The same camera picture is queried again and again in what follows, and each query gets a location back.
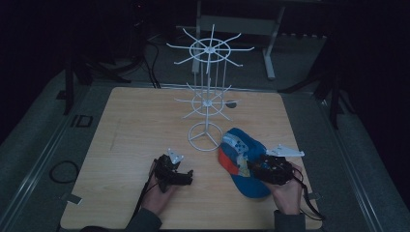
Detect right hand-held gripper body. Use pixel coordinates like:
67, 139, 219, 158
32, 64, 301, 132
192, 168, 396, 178
255, 143, 306, 187

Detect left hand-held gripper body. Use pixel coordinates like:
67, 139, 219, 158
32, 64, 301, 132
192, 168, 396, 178
153, 147, 186, 194

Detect blue and red cap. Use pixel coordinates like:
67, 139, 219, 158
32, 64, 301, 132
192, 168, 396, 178
218, 127, 273, 199

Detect person's right hand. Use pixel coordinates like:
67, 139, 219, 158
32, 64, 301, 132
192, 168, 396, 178
266, 161, 305, 216

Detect person's left hand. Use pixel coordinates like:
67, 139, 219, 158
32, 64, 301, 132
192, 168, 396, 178
141, 160, 179, 217

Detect black tripod stand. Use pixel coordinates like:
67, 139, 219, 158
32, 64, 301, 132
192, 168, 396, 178
278, 40, 356, 131
62, 52, 132, 116

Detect left hand-held gripper cable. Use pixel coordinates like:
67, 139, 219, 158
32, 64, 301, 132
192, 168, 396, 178
132, 162, 160, 218

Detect hand-held gripper cable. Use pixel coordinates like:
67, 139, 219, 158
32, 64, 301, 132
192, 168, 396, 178
291, 164, 326, 222
132, 162, 160, 218

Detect right hand-held gripper cable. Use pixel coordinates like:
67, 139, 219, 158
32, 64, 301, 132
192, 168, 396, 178
291, 164, 326, 222

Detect white wire hook rack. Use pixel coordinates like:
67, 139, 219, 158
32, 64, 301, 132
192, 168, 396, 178
165, 23, 255, 153

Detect black floor cables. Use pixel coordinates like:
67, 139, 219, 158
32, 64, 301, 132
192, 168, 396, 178
129, 18, 162, 90

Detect black cable loop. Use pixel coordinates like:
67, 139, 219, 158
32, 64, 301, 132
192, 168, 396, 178
48, 159, 80, 185

